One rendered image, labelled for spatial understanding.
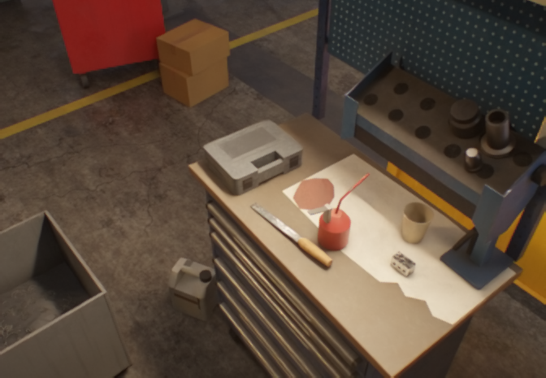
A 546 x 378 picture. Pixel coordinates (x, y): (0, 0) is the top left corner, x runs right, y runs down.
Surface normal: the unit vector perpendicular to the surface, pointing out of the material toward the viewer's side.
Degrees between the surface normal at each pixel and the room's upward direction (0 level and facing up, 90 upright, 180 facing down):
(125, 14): 90
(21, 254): 90
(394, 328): 0
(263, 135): 0
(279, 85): 0
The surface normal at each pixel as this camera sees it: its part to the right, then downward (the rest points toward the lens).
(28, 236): 0.65, 0.51
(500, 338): 0.00, -0.75
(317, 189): -0.03, -0.54
